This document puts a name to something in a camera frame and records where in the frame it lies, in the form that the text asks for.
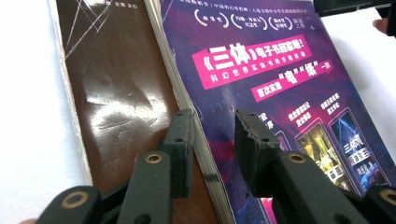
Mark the purple magazine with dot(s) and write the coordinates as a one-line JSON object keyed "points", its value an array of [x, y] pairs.
{"points": [[264, 77]]}

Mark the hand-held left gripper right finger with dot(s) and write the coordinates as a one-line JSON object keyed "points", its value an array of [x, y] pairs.
{"points": [[257, 155]]}

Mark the brown glossy magazine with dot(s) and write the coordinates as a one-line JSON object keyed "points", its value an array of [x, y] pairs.
{"points": [[118, 93]]}

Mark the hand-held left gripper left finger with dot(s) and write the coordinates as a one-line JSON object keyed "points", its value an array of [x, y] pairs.
{"points": [[180, 155]]}

